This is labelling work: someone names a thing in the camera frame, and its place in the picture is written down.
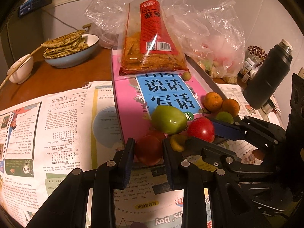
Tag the printed newspaper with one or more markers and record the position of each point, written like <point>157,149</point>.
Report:
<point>59,123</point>

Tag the white bowl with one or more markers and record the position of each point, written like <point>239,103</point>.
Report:
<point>21,71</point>

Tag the wooden chopsticks pair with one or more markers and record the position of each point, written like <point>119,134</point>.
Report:
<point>23,60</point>

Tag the stack of scallion pancakes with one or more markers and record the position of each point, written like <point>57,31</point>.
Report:
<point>64,44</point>

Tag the black thermos flask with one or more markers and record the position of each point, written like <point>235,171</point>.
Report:
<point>268,76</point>

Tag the pile of small yellow fruits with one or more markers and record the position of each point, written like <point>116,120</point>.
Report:
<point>228,77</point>

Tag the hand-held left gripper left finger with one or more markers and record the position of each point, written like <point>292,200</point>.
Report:
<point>128,163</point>

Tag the blue enamel bowl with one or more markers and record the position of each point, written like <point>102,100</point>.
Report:
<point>71,60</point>

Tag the crumpled clear plastic bag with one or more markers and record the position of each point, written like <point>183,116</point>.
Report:
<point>104,16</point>

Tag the blue tissue box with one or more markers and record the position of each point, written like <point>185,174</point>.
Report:
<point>33,6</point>

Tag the clear plastic bag of produce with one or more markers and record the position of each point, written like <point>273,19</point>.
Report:
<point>213,23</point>

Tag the red label snack bag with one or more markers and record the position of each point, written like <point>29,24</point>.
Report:
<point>152,28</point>

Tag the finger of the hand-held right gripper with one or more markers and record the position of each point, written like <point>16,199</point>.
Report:
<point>225,129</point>
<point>213,153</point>

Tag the pale green fruit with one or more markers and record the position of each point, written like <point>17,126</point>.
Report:
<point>208,63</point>

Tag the small brown-green kiwi berry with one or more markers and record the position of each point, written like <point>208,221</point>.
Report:
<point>186,76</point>

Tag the large mandarin orange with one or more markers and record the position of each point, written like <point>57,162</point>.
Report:
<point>212,101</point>

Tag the red tomato with stem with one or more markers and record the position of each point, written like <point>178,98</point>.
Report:
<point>158,135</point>

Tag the round green apple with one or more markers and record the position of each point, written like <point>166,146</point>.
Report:
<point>224,116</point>

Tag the white appliance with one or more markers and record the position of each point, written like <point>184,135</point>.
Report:
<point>71,7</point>

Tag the small clear plastic cap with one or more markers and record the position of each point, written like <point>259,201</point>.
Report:
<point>86,84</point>

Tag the large oval green fruit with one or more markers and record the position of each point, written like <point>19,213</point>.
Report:
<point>167,120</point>

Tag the pink and blue book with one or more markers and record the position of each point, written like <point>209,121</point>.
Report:
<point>125,99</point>

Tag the metal cup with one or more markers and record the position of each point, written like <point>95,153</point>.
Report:
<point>268,106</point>

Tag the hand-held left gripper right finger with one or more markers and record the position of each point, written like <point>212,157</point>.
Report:
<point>169,168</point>

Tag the person's right hand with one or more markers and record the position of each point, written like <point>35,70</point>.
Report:
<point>258,155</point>

